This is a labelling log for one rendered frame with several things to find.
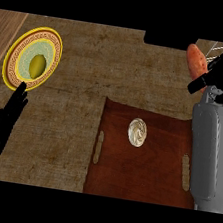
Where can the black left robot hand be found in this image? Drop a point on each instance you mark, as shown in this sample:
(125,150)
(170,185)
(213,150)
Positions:
(3,124)

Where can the orange sweet potato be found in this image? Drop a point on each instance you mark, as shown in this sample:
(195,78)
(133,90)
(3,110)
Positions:
(195,63)

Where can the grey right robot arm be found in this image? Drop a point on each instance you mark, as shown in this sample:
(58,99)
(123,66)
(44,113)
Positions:
(211,155)

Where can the brown wooden tray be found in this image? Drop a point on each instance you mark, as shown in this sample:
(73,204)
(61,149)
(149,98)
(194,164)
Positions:
(139,161)

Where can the yellow-green lemon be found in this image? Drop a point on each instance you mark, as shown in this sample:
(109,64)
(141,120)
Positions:
(37,66)

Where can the yellow patterned plate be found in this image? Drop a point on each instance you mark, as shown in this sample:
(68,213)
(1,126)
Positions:
(32,58)

